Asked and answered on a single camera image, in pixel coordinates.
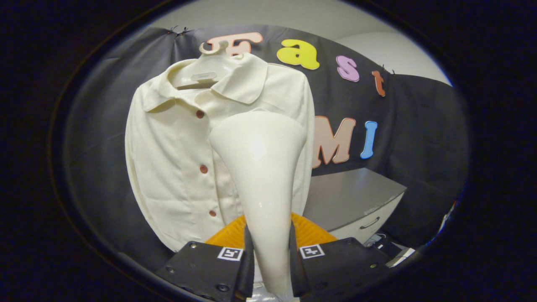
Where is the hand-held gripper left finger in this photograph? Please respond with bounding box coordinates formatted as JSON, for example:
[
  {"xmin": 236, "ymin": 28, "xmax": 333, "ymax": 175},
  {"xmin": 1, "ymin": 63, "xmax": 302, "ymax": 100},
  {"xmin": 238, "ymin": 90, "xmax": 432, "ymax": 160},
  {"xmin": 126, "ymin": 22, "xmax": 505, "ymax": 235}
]
[{"xmin": 154, "ymin": 214, "xmax": 255, "ymax": 302}]

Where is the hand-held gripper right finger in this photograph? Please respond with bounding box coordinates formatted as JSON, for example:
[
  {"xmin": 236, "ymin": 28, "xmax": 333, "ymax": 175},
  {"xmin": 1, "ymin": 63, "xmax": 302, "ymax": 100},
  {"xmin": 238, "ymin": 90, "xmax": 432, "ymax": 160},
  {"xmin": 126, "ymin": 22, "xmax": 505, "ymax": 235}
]
[{"xmin": 289, "ymin": 212, "xmax": 391, "ymax": 299}]

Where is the cream button-up shirt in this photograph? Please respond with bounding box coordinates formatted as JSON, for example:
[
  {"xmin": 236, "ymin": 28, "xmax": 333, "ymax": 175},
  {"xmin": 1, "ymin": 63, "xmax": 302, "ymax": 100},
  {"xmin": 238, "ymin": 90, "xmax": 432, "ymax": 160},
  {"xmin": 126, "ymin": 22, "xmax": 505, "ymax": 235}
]
[{"xmin": 125, "ymin": 52, "xmax": 316, "ymax": 252}]

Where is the white garment steamer head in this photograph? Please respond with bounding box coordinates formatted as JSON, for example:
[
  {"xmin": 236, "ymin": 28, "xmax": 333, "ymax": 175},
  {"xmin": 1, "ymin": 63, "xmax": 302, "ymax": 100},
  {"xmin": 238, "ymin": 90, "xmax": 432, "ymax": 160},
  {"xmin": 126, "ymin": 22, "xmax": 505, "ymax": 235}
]
[{"xmin": 209, "ymin": 111, "xmax": 308, "ymax": 296}]

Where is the black box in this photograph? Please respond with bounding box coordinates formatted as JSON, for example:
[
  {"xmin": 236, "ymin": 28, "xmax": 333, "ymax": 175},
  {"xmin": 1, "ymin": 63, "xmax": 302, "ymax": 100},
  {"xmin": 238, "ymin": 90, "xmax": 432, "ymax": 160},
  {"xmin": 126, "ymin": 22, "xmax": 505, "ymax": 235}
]
[{"xmin": 371, "ymin": 238, "xmax": 403, "ymax": 258}]

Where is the beige cabinet with grey top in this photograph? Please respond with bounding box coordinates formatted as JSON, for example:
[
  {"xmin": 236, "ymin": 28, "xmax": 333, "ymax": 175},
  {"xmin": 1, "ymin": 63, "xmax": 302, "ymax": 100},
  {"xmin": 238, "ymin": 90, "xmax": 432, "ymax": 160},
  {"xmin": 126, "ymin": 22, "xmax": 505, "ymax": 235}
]
[{"xmin": 303, "ymin": 168, "xmax": 407, "ymax": 244}]

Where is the black backdrop cloth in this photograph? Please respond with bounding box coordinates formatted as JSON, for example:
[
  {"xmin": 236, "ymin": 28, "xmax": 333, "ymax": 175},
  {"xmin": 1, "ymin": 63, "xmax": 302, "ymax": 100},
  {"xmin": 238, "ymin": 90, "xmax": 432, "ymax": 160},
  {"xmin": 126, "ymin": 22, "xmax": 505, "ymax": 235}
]
[{"xmin": 63, "ymin": 24, "xmax": 469, "ymax": 269}]

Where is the cream plastic hanger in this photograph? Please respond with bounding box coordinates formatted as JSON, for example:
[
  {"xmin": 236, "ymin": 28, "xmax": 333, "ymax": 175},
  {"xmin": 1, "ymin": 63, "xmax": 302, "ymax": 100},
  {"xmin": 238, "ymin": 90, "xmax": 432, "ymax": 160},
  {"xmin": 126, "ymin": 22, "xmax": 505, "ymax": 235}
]
[{"xmin": 170, "ymin": 40, "xmax": 244, "ymax": 91}]

